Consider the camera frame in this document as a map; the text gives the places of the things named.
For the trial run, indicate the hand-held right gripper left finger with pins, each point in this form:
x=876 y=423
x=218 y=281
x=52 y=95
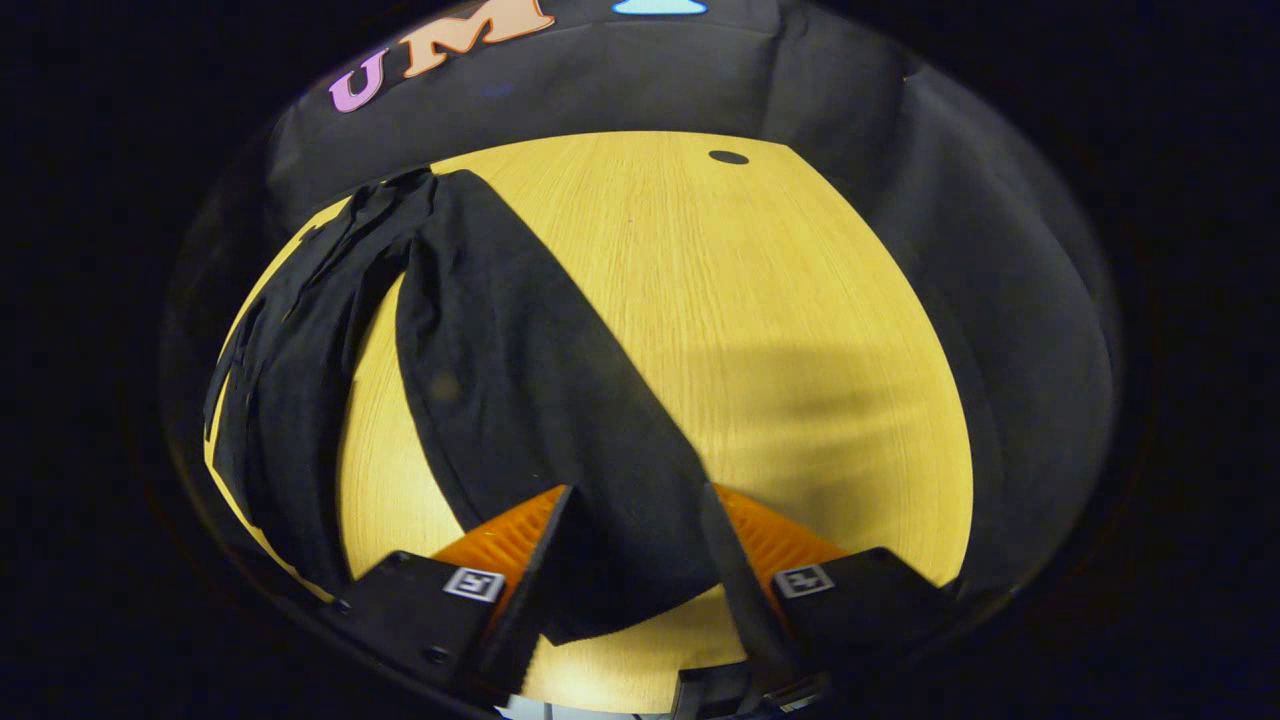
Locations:
x=540 y=590

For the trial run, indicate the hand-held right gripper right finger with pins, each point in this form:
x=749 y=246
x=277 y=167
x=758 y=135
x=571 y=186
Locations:
x=735 y=590

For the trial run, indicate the black buttoned coat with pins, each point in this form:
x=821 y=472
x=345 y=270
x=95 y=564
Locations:
x=520 y=380

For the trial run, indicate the black round table grommet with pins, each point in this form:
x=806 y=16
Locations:
x=728 y=157

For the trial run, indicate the black backdrop cloth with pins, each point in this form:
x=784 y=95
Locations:
x=650 y=70

